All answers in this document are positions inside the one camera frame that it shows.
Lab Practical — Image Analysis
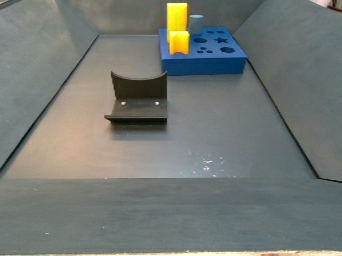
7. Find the blue foam shape board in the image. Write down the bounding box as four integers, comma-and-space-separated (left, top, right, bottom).
158, 27, 247, 76

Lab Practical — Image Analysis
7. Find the dark grey curved cradle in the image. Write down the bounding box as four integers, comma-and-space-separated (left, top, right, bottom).
104, 73, 168, 123

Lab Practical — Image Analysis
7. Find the short yellow arch block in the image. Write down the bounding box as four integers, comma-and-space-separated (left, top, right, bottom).
168, 31, 189, 54

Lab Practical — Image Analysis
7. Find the light blue cylinder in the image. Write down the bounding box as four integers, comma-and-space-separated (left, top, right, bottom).
188, 14, 204, 34

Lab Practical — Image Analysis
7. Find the tall yellow block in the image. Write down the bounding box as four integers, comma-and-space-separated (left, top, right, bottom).
166, 3, 188, 31

